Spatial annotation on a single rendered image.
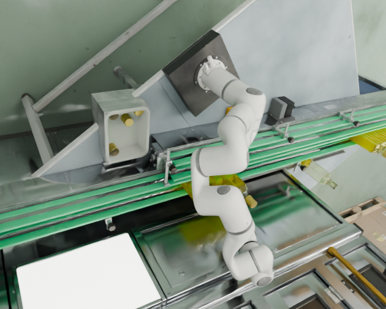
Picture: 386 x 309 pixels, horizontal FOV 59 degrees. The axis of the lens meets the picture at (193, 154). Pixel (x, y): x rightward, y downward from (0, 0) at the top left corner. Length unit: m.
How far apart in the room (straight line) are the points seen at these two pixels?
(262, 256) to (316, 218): 0.67
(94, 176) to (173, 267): 0.46
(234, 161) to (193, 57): 0.54
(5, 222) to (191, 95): 0.80
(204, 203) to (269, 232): 0.66
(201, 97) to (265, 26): 0.41
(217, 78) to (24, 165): 1.05
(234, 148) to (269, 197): 0.85
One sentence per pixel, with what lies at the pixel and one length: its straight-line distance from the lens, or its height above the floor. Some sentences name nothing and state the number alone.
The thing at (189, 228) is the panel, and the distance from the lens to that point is 1.45.
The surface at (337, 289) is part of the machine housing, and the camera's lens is 1.48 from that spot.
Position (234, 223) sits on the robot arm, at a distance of 0.97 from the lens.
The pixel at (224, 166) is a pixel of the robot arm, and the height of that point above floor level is 1.30.
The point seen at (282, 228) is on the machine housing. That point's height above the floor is 1.21.
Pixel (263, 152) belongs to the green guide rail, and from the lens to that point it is 1.64.
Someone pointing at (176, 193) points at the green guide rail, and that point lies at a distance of 1.46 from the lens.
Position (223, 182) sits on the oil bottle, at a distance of 1.46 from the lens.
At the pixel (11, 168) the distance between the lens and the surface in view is 1.85.
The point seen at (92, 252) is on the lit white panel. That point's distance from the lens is 1.37.
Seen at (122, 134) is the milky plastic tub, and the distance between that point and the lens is 1.40.
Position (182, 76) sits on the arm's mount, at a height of 0.81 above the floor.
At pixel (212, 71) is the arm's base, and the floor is 0.86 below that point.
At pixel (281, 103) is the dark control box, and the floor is 0.82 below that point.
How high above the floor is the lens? 1.88
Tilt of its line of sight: 43 degrees down
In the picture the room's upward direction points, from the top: 138 degrees clockwise
